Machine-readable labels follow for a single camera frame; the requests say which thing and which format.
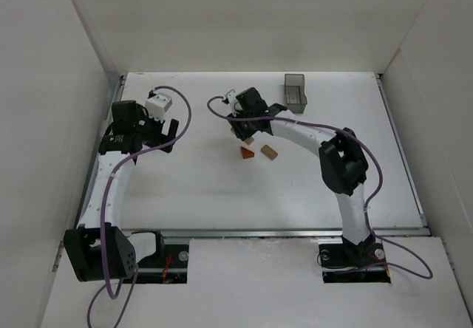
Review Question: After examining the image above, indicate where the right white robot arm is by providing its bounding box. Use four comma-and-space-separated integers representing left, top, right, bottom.
224, 87, 375, 269

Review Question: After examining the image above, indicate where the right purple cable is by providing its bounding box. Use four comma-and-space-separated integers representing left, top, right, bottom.
206, 95, 433, 279

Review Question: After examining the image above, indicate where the orange triangular wood block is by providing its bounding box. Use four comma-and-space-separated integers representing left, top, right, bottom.
240, 146, 255, 160

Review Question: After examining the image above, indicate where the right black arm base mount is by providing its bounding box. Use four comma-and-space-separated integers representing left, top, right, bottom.
317, 238, 391, 284

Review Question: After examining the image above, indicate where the aluminium front rail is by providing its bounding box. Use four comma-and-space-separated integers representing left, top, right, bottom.
125, 225, 431, 240

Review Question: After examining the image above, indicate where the smoky transparent plastic bin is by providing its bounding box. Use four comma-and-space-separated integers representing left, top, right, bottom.
284, 73, 307, 115

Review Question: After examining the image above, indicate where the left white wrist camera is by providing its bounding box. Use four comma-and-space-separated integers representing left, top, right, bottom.
145, 91, 172, 122

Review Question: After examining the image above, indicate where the long light wood block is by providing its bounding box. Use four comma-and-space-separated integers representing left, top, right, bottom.
242, 137, 254, 146

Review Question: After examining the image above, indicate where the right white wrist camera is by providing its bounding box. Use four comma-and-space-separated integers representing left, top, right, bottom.
222, 89, 238, 116

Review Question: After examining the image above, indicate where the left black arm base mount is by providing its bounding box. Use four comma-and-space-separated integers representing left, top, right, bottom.
136, 234, 189, 284

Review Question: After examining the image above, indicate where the tan wood block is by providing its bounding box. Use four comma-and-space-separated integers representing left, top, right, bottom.
261, 145, 278, 160

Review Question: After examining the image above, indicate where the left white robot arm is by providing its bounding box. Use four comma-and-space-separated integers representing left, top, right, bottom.
64, 93, 179, 281

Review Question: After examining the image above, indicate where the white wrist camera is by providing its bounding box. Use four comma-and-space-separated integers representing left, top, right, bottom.
145, 91, 172, 122
222, 89, 238, 116

